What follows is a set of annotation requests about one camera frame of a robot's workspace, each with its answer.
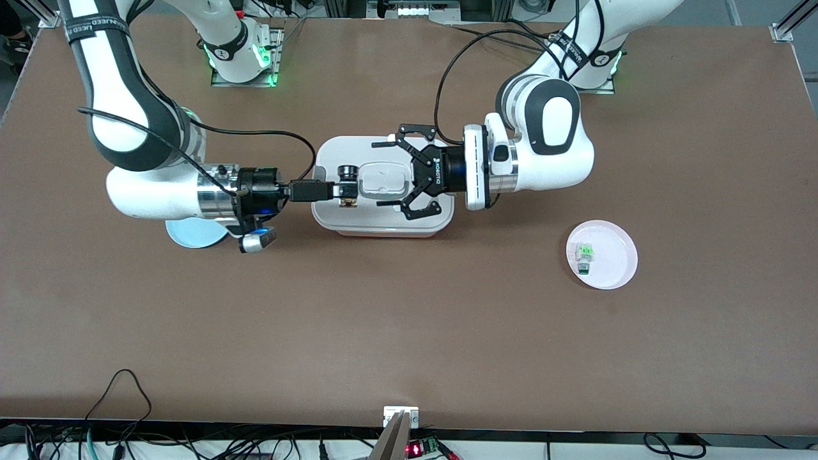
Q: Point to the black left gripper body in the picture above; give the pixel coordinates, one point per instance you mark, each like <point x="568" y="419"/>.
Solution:
<point x="442" y="173"/>

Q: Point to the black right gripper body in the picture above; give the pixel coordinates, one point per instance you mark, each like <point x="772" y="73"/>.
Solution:
<point x="261" y="190"/>

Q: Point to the orange and black switch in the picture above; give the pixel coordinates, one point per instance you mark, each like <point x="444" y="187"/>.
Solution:
<point x="348" y="171"/>

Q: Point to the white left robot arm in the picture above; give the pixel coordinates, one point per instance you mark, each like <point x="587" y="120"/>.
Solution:
<point x="575" y="169"/>

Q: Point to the white lidded storage box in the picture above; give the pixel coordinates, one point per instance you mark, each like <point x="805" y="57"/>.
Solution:
<point x="332" y="217"/>

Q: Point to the light blue round plate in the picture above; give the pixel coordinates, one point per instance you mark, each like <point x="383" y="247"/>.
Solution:
<point x="192" y="236"/>

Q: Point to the white power strip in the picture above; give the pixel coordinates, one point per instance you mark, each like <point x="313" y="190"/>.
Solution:
<point x="422" y="9"/>

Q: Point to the pale pink round plate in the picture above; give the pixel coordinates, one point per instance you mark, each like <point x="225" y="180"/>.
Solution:
<point x="613" y="255"/>

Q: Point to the green terminal block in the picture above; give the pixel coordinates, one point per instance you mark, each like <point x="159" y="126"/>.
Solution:
<point x="431" y="444"/>

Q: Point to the grey aluminium profile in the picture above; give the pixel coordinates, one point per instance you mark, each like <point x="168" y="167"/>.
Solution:
<point x="393" y="444"/>

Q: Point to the circuit board with red light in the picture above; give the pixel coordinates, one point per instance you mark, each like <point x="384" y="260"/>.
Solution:
<point x="415" y="449"/>

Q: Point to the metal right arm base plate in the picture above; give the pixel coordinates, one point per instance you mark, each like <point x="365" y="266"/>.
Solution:
<point x="279" y="45"/>

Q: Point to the green and white switch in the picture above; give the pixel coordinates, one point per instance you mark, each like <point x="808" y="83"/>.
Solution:
<point x="585" y="253"/>

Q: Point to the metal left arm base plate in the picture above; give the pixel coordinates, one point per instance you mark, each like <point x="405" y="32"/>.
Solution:
<point x="597" y="91"/>

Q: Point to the white metal edge bracket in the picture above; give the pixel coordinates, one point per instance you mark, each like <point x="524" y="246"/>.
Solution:
<point x="390" y="415"/>

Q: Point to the aluminium frame post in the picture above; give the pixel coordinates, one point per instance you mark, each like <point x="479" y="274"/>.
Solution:
<point x="789" y="25"/>
<point x="50" y="16"/>

